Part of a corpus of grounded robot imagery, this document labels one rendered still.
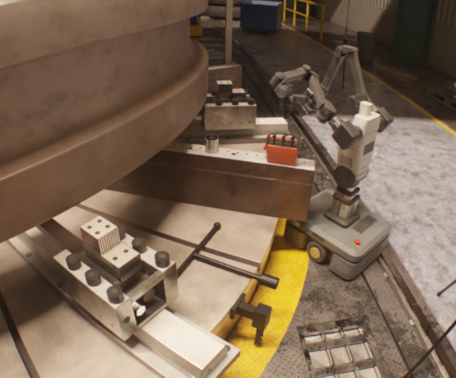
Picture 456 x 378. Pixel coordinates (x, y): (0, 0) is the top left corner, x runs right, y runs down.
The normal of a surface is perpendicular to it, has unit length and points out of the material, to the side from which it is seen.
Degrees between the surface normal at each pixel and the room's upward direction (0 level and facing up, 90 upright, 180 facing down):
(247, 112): 90
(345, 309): 0
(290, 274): 0
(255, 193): 90
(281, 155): 97
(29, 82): 90
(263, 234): 0
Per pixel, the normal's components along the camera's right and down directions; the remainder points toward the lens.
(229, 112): 0.14, 0.52
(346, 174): -0.77, 0.32
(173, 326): 0.01, -0.85
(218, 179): -0.25, 0.50
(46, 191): 0.77, 0.34
